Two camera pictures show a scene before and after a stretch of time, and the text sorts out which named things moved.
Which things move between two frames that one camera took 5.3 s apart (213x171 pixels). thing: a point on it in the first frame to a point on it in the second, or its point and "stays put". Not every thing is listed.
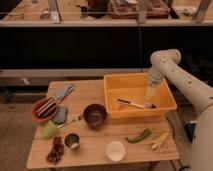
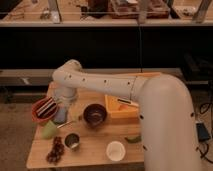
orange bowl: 44,109 stays put
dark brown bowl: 94,115 stays put
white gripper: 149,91 to 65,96
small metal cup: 72,142 stays put
